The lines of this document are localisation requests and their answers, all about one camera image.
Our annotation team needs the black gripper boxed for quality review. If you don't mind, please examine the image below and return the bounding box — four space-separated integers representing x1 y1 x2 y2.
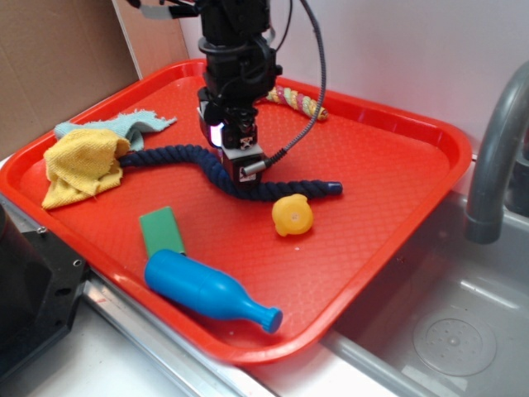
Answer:
198 36 282 150

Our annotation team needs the yellow cloth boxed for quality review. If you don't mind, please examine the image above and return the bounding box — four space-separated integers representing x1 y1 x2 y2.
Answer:
41 128 131 210

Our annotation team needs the brown cardboard panel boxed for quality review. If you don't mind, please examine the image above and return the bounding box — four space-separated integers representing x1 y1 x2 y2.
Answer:
1 1 188 158

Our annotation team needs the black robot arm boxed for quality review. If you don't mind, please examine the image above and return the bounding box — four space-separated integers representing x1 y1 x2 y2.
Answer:
129 1 282 150

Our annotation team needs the sink drain cover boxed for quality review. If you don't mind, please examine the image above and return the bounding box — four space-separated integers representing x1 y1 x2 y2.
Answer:
413 311 497 376

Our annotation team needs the dark blue rope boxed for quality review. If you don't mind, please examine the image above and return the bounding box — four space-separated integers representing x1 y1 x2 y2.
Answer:
118 144 344 203

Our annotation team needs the green flat block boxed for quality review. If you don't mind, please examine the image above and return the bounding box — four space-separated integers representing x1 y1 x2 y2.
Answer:
139 207 186 258

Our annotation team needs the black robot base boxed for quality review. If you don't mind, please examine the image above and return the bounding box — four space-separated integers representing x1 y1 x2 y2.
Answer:
1 208 88 381

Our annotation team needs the multicolour braided rope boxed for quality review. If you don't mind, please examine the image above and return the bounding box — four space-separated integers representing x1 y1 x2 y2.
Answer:
265 85 330 120

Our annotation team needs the grey faucet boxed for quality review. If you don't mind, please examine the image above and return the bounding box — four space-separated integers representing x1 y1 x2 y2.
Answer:
464 63 528 244

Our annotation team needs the light blue cloth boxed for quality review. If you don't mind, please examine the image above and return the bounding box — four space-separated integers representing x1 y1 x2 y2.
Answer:
54 109 177 151

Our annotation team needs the red plastic tray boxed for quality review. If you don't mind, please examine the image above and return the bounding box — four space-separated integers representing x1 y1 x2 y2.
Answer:
0 58 474 366

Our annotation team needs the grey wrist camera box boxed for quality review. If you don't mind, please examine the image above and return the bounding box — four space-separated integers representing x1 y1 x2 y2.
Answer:
221 144 271 191

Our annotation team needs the grey sink basin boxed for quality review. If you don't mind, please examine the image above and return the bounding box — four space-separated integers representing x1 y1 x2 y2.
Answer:
323 194 528 396

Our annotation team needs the grey braided cable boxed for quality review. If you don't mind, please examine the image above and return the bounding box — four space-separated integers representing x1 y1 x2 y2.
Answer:
264 0 327 166

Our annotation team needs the yellow rubber duck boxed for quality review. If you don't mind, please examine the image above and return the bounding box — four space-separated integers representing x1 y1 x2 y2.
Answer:
272 194 314 237

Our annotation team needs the blue plastic bottle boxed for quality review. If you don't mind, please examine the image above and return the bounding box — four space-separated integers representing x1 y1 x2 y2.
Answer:
144 250 283 333

